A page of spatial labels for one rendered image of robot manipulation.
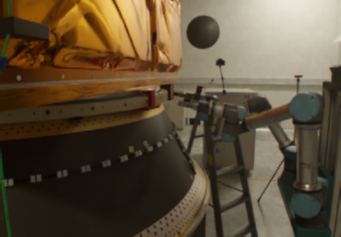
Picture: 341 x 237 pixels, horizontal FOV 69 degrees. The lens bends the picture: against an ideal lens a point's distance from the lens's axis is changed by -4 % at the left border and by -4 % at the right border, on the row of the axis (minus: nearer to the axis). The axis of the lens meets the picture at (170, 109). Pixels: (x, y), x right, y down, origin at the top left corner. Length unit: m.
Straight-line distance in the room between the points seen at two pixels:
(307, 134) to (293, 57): 7.79
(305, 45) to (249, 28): 1.82
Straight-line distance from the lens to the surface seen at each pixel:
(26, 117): 0.93
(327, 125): 1.72
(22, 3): 0.60
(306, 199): 1.23
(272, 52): 8.78
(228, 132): 1.32
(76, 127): 1.00
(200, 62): 8.62
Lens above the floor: 1.81
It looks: 8 degrees down
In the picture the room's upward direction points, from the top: straight up
